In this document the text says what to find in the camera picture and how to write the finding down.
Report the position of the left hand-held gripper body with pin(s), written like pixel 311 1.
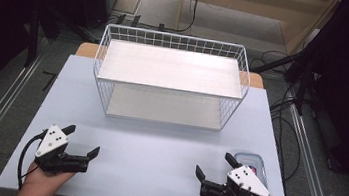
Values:
pixel 53 140

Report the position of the small red item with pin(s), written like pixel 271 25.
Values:
pixel 253 170

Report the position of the clear plastic lidded box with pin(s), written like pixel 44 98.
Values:
pixel 260 165

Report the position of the person's left hand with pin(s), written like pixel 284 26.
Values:
pixel 43 181

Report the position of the black stand leg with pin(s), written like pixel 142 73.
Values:
pixel 274 64

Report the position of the wooden table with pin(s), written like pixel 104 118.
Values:
pixel 86 50

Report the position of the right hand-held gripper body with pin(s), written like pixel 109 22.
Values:
pixel 246 180

